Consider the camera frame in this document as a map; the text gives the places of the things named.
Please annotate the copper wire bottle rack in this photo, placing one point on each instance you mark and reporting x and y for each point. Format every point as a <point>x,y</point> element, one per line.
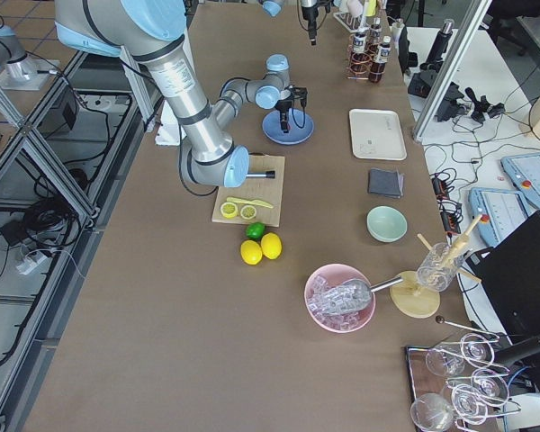
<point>365,76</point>

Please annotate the clear glass mug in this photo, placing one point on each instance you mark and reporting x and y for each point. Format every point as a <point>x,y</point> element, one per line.
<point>435,272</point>

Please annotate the wooden cutting board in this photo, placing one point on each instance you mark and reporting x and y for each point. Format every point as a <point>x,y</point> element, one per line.
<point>269,190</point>

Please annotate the steel muddler rod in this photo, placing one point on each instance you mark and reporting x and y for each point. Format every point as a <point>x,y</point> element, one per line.
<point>269,174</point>

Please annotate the tea bottle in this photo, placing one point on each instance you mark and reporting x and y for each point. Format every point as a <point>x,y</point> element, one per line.
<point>379,60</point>
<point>358,59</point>
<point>375,34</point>

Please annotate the grey folded cloth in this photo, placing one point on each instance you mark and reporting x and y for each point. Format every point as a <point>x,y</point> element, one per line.
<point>385,182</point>

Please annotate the green lime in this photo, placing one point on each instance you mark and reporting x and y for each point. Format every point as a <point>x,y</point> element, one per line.
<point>255,230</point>

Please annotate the lemon slice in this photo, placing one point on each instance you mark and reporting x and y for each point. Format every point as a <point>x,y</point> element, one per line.
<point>229,210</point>
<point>248,212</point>

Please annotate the lemon slice lower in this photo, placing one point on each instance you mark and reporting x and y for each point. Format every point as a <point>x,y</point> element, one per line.
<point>248,212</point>

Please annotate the blue plate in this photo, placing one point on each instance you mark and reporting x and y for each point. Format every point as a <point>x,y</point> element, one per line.
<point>302,126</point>

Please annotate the green bowl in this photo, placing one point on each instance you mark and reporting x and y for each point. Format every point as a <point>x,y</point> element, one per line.
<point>386,224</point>

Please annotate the teach pendant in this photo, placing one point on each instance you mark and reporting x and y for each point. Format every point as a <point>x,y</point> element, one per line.
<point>502,212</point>
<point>524,172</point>

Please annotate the pink bowl with ice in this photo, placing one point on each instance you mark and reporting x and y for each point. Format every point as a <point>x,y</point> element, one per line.
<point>316,299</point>

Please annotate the yellow lemon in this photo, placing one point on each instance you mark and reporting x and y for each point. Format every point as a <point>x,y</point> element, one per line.
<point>271,245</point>
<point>251,252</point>

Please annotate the wine glass rack tray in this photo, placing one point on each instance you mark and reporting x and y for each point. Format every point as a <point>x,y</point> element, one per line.
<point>457,385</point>

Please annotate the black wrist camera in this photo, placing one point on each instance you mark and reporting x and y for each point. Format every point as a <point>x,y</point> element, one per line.
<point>300,93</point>

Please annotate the metal ice scoop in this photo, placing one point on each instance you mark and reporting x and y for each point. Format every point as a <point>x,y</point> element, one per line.
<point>364,290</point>

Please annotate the yellow plastic knife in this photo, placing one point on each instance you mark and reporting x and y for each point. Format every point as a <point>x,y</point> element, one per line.
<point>254,202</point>

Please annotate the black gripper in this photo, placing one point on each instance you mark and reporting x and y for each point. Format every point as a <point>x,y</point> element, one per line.
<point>283,108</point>
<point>310,13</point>

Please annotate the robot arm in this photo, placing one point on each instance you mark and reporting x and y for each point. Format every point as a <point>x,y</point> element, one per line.
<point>274,7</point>
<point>154,34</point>

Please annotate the cream rabbit tray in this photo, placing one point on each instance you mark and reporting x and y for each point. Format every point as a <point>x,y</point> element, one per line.
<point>376,135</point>

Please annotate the lemon slice upper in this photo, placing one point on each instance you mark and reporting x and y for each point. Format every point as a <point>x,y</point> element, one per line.
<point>229,210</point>

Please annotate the aluminium frame post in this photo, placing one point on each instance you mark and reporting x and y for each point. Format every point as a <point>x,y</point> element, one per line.
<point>462,40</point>

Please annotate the wooden cup tree stand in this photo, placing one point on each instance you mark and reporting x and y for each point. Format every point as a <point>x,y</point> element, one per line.
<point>418,294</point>

